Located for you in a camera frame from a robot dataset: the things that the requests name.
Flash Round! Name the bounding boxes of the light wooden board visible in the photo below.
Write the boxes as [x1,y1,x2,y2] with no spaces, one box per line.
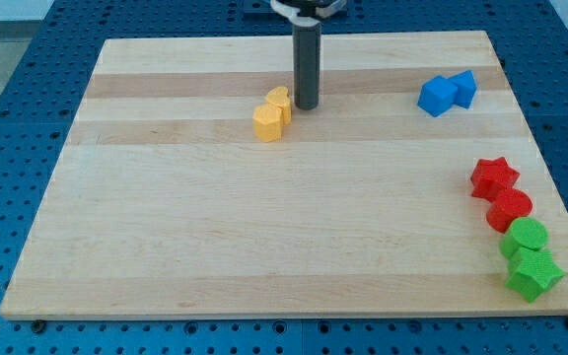
[0,31,568,320]

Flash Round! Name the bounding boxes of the red star block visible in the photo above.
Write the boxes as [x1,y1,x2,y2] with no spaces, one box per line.
[470,157,520,202]

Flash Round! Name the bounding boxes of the yellow heart block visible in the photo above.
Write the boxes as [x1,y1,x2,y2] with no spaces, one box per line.
[265,86,292,125]

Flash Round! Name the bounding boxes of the green star block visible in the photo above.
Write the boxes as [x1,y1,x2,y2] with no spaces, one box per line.
[505,248,567,303]

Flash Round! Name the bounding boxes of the blue triangle block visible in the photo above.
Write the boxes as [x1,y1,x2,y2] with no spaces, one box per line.
[448,70,477,108]

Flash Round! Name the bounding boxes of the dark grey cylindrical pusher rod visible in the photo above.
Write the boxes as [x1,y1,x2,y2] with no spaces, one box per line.
[293,23,321,110]

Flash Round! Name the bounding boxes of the green cylinder block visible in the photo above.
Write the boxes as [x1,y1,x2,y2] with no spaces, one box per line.
[499,217,549,259]

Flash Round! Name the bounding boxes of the blue cube block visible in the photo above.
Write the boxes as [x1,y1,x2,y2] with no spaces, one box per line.
[417,76,459,117]

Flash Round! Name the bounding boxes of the white tool mount bracket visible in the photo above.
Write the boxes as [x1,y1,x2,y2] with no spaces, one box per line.
[269,0,347,27]

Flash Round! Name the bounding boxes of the yellow hexagon block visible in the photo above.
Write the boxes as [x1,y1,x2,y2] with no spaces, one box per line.
[252,104,283,142]

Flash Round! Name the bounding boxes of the red cylinder block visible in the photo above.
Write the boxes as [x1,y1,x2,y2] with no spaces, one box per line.
[486,188,533,233]

